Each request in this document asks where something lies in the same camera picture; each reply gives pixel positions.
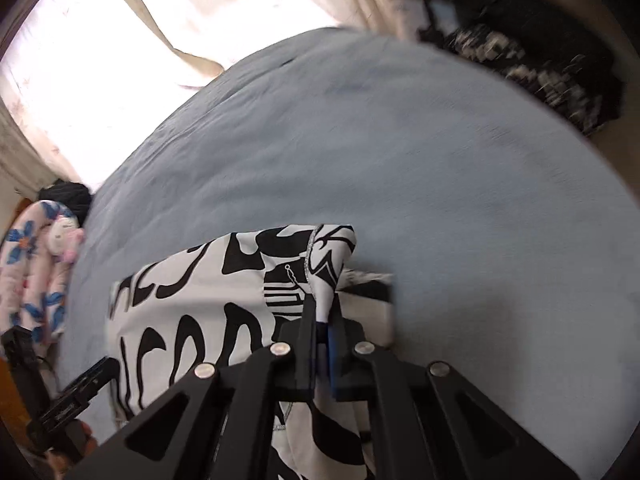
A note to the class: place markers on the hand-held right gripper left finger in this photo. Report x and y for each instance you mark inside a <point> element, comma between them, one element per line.
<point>311,355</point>

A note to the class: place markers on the pink and white cat plush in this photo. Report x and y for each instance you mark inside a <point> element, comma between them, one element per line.
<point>65,237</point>

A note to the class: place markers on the bed with blue sheet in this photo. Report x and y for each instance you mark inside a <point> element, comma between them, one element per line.
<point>400,160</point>

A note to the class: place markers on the black garment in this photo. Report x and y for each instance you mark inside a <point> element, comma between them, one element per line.
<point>560,20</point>

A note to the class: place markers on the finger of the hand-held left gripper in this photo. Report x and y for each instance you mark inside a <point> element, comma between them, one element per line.
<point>19,344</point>
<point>95,376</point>

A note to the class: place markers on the black and white patterned cloth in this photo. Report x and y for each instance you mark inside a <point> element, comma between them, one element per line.
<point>500,55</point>

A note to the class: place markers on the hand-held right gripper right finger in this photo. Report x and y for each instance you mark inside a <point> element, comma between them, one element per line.
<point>336,360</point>

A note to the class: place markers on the floral padded quilt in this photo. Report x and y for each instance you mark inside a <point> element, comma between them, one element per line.
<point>25,280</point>

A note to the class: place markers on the black and white printed jacket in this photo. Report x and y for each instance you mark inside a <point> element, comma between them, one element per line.
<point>200,280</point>

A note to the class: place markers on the black knit cloth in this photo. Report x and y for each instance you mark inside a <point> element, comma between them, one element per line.
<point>65,197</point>

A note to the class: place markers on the person's left hand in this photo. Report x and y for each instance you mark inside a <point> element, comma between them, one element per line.
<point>82,442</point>

